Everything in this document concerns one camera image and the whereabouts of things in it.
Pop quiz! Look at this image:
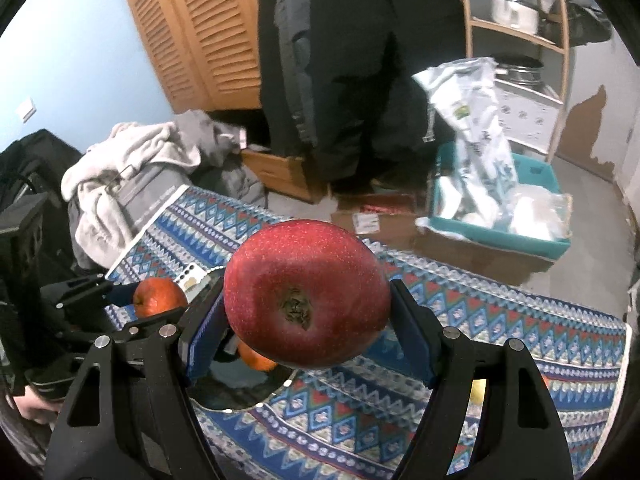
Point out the white dotted paper card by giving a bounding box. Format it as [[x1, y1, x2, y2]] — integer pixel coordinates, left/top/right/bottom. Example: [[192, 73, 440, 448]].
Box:
[[172, 261, 211, 296]]

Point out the white patterned drawer unit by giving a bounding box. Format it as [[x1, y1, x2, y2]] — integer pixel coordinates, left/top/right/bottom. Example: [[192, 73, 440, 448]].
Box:
[[497, 87, 563, 153]]

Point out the dark glass plate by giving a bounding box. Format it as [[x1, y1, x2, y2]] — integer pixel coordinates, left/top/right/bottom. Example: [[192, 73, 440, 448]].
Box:
[[187, 266, 301, 413]]

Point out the wooden drawer box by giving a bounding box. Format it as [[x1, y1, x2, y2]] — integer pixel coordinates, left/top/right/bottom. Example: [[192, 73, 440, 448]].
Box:
[[240, 147, 331, 205]]

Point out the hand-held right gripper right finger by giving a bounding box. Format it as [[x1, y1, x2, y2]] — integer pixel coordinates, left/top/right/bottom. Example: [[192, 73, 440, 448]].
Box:
[[390, 277, 573, 480]]

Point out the white grey clothes pile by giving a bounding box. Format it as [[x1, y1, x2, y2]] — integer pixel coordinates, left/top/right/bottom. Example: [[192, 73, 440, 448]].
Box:
[[61, 121, 201, 268]]

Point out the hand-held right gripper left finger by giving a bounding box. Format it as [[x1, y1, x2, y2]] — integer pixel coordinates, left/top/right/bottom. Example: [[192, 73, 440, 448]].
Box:
[[44, 280, 226, 480]]

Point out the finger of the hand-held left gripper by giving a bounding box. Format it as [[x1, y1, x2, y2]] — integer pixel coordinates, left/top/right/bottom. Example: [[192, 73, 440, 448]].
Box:
[[55, 306, 190, 348], [40, 275, 138, 311]]

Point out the gray crumpled jacket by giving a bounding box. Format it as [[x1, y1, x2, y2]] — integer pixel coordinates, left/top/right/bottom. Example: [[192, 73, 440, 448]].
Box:
[[192, 162, 268, 208]]

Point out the red apple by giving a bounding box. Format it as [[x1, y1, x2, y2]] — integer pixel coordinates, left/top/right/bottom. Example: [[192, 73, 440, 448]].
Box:
[[223, 219, 392, 372]]

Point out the dark hanging clothing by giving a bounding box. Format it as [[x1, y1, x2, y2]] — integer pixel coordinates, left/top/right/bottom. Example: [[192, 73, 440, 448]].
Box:
[[257, 0, 466, 196]]

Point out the wooden shelf rack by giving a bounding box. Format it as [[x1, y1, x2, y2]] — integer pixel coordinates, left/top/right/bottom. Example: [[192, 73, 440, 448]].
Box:
[[455, 0, 573, 163]]

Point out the gray fabric bag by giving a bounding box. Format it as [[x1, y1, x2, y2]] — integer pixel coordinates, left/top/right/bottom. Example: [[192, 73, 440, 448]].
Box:
[[67, 160, 193, 271]]

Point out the wooden louvered door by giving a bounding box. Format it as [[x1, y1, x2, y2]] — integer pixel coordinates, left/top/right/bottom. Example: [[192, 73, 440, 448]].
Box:
[[116, 0, 263, 113]]

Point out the white printed plastic bag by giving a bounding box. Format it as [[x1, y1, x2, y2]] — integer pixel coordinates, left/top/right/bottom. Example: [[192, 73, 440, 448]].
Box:
[[412, 56, 521, 221]]

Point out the plain cardboard box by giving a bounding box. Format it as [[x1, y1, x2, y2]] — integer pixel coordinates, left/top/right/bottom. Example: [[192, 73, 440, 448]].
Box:
[[412, 225, 558, 286]]

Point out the silver metal pot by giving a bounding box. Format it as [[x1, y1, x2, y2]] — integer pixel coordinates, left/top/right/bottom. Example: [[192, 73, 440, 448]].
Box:
[[489, 0, 542, 36]]

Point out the clear plastic bag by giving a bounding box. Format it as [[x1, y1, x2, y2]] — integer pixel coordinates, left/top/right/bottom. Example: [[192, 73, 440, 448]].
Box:
[[507, 185, 573, 241]]

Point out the black bag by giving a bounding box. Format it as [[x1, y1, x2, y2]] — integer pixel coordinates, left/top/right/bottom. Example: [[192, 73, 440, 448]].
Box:
[[0, 129, 83, 281]]

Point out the teal plastic bin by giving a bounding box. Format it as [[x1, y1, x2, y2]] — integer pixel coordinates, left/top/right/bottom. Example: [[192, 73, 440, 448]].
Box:
[[429, 142, 573, 261]]

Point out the gray sweater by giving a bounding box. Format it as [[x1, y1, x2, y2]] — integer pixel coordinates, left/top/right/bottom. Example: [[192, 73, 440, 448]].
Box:
[[172, 110, 248, 168]]

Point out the blue patterned tablecloth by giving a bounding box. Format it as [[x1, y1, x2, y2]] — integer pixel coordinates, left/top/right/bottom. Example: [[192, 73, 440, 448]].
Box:
[[102, 185, 628, 480]]

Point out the person's left hand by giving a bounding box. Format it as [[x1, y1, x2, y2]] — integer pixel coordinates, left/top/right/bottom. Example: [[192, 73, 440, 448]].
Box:
[[15, 391, 63, 426]]

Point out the dark pan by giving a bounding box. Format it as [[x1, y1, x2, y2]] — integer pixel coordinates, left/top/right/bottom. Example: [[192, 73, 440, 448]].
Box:
[[542, 2, 613, 46]]

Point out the dark-rimmed metal pot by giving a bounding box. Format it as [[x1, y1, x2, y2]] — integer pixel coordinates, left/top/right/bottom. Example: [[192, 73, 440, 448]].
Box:
[[492, 55, 545, 88]]

